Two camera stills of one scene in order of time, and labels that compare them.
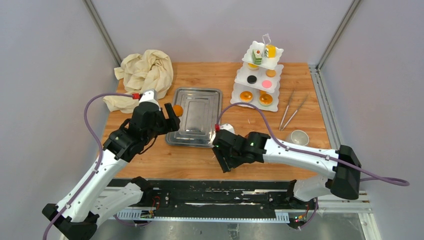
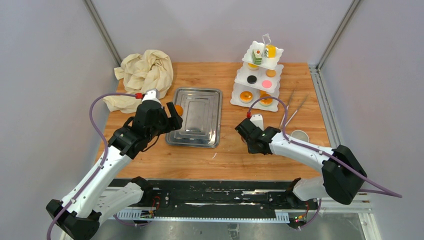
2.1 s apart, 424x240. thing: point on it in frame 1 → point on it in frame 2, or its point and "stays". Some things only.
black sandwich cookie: (251, 79) stays
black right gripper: (220, 155) → (250, 149)
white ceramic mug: (298, 137) stays
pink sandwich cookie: (266, 83) stays
